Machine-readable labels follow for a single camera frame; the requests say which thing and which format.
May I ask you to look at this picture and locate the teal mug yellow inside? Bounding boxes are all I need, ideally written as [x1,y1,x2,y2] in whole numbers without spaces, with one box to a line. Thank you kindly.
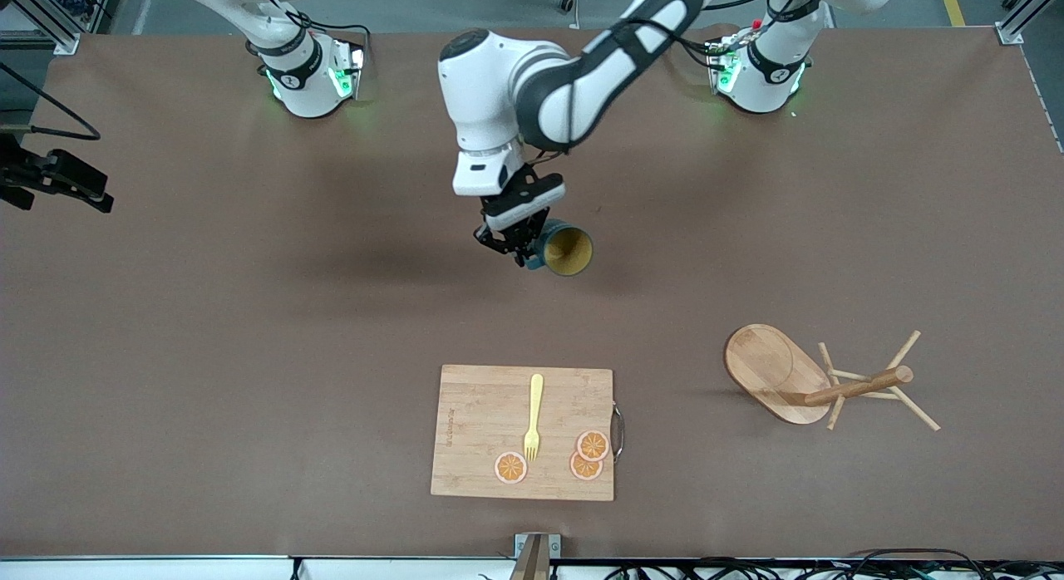
[525,219,594,278]

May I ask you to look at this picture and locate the wooden mug tree rack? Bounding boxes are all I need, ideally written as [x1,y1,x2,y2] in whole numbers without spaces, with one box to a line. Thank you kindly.
[723,323,942,433]

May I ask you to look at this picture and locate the yellow plastic fork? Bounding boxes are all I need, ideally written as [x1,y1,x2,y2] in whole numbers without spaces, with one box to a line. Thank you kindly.
[523,373,545,463]

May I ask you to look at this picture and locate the aluminium frame post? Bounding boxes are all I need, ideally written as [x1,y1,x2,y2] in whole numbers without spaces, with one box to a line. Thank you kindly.
[0,0,81,56]
[993,0,1064,46]

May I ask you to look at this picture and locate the bamboo cutting board metal handle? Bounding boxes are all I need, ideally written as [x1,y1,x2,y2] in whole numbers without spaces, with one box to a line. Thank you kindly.
[431,364,626,503]

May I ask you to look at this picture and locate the aluminium camera mount post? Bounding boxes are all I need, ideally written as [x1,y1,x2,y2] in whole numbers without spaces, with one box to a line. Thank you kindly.
[509,532,562,580]

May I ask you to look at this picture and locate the tangled black cables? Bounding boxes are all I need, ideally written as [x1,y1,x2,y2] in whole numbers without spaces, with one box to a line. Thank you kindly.
[607,548,1064,580]

